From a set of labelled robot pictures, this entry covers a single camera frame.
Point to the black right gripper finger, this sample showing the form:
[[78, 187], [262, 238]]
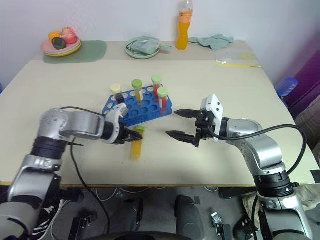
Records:
[[181, 136], [187, 113]]

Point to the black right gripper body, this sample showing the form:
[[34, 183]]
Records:
[[206, 127]]

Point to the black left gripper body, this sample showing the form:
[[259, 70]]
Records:
[[124, 135]]

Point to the yellow test tube green cap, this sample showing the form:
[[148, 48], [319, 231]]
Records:
[[137, 150], [137, 83]]

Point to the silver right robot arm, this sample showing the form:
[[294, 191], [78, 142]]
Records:
[[262, 150]]

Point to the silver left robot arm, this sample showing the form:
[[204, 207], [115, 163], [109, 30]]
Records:
[[82, 125]]

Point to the blue test tube rack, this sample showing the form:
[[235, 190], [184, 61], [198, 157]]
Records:
[[147, 110]]

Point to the red test tube green cap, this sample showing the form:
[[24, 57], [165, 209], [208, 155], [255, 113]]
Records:
[[156, 79], [162, 92]]

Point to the dark test tube cream cap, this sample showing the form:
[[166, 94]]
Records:
[[115, 88]]

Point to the clear plastic bag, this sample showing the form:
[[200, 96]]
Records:
[[232, 57]]

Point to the pale green plate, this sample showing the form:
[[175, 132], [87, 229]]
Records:
[[140, 57]]

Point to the dark rounded shape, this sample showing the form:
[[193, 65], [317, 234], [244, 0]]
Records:
[[187, 215], [130, 215]]

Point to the orange drink bottle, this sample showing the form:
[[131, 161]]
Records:
[[182, 37]]

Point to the green crumpled cloth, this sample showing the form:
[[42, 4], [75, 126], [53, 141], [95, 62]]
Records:
[[215, 41]]

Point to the green fabric pouch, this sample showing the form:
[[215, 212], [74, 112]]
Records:
[[143, 46]]

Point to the blue plastic stool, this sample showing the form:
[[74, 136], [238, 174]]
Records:
[[286, 86]]

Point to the green placemat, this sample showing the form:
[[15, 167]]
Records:
[[92, 50]]

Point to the yellow plate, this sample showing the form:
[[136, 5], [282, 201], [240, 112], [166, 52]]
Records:
[[62, 55]]

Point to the brown cushion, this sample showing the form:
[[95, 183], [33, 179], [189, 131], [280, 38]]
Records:
[[310, 122]]

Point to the black green toy ball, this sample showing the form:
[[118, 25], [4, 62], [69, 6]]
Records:
[[58, 43]]

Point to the pink toy fruit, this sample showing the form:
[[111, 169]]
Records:
[[68, 35]]

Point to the purple fabric object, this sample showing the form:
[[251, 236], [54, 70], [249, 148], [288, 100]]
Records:
[[308, 75]]

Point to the black white striped shoe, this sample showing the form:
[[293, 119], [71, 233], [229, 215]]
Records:
[[46, 220]]

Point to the pink plate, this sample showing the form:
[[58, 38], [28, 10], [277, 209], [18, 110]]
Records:
[[46, 46]]

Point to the orange yellow toy fruit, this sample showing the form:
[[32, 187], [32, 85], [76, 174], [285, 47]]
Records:
[[53, 35]]

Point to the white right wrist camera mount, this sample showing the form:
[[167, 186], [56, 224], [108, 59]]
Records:
[[215, 105]]

